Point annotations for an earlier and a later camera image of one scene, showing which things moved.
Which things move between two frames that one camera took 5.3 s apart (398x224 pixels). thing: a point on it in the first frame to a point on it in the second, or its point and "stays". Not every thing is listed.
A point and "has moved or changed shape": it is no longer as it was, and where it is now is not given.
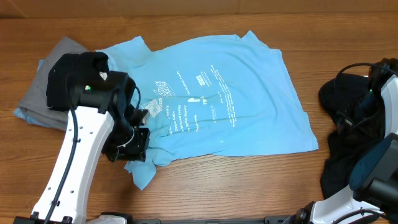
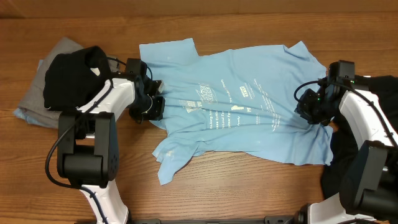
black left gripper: (138, 152) to (157, 113)
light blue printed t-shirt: (219, 95) has moved or changed shape
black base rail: (269, 220) stays
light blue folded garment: (30, 119) stays
